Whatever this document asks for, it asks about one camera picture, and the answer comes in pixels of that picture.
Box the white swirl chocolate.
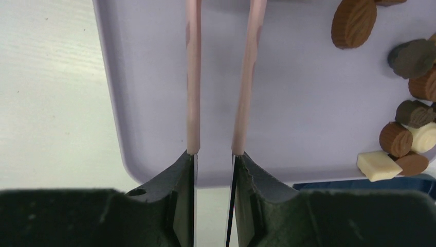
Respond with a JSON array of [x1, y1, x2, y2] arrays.
[[406, 122, 435, 153]]

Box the brown square chocolate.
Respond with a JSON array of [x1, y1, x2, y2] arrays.
[[408, 65, 435, 102]]

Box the dark small chocolate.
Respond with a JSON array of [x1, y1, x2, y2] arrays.
[[395, 100, 435, 128]]

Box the dark blue box lid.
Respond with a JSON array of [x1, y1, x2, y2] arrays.
[[292, 174, 435, 200]]

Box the lilac tray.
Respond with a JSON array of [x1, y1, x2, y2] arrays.
[[94, 1, 435, 186]]

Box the brown leaf chocolate lower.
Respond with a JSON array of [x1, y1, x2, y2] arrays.
[[379, 122, 413, 157]]

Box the white cube chocolate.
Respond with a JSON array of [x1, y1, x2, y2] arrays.
[[356, 151, 403, 182]]

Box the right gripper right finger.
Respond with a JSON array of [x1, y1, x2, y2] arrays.
[[233, 154, 435, 246]]

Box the brown oval chocolate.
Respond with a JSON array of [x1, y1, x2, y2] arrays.
[[395, 151, 429, 177]]

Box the pink handled tongs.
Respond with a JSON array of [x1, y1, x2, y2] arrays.
[[185, 0, 268, 247]]

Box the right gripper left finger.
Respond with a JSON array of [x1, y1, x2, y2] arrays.
[[1, 153, 195, 246]]

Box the brown leaf chocolate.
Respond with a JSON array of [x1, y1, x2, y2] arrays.
[[331, 0, 377, 49], [379, 122, 413, 157]]

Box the dark ribbed chocolate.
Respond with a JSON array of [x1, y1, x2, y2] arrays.
[[387, 39, 435, 79]]

